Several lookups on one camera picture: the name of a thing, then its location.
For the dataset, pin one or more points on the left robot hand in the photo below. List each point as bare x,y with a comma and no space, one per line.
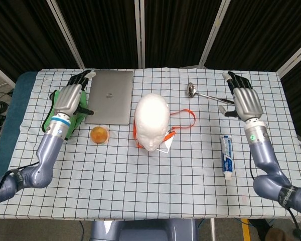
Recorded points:
67,99

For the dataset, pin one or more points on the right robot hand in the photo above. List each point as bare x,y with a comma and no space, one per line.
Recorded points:
247,103

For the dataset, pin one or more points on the clear white-framed badge holder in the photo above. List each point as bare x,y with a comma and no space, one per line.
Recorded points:
168,143

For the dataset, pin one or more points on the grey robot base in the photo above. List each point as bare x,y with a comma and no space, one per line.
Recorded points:
105,231

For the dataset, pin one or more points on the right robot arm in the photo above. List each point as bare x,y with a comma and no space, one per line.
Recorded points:
263,155

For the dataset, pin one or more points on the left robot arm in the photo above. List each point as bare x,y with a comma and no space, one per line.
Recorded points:
50,148

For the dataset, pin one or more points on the white foam mannequin head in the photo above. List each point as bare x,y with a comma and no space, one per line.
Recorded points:
151,118

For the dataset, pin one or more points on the green microfibre cloth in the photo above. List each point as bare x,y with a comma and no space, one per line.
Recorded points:
84,99

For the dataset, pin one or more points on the grey laptop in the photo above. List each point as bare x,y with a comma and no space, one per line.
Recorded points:
110,105

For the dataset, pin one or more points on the orange round fruit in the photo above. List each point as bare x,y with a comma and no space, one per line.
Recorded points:
99,134

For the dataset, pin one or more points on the white blue toothpaste tube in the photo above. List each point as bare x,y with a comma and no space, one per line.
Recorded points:
227,155

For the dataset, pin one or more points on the metal ladle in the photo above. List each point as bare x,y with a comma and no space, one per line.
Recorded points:
191,89

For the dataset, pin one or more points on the black folding screen white frames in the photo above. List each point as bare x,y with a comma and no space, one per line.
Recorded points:
102,30

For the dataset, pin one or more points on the checked light blue tablecloth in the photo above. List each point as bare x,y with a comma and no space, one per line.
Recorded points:
140,188

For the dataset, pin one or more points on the white table leg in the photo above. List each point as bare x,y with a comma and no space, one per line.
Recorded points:
213,229

